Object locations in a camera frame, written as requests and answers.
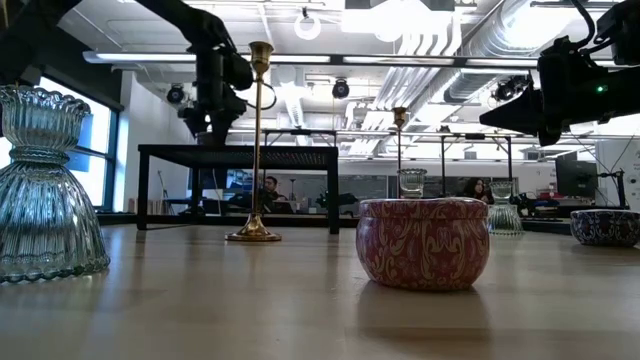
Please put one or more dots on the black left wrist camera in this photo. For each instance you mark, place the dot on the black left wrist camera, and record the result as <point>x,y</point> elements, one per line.
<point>241,71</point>

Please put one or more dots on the blue patterned candle tin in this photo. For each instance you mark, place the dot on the blue patterned candle tin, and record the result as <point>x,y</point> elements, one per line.
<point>605,228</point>

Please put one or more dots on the person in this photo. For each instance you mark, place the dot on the person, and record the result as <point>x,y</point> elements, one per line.
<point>476,189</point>
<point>271,186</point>

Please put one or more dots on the black table frame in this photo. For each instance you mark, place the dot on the black table frame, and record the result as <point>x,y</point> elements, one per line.
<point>120,219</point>

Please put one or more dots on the black background robot arm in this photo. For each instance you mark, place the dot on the black background robot arm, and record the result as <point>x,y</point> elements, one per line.
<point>340,200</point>

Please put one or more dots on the black computer monitor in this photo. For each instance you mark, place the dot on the black computer monitor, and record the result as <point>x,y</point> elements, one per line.
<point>575,180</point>

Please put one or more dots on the white round pendant lamp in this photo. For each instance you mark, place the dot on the white round pendant lamp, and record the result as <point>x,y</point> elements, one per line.
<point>298,30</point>

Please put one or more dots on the large window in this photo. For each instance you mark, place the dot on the large window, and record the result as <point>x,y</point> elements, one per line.
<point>97,150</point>

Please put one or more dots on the silver ceiling duct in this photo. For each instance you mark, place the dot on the silver ceiling duct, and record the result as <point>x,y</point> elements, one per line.
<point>500,35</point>

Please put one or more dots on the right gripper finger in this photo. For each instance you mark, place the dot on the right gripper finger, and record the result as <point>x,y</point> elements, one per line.
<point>520,107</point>
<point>527,125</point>

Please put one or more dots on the black background workstation frame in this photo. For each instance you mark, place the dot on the black background workstation frame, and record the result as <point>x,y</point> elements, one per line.
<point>443,165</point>

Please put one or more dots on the red patterned candle tin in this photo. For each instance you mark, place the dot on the red patterned candle tin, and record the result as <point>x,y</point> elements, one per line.
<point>422,245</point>

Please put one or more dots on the white cabinet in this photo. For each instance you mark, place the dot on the white cabinet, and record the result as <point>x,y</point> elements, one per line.
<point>625,170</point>

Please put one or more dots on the tall brass candlestick holder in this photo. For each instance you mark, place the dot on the tall brass candlestick holder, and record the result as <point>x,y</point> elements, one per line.
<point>399,116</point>
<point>253,232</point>

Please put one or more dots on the black ceiling spotlight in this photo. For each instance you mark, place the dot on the black ceiling spotlight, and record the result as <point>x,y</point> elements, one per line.
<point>340,89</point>
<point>175,94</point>
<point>506,90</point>

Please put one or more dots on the ribbed clear glass candle holder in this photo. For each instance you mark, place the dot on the ribbed clear glass candle holder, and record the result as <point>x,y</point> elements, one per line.
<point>504,220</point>
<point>412,181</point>
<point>45,210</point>

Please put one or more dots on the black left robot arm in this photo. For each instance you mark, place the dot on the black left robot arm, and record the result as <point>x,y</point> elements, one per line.
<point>190,20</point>

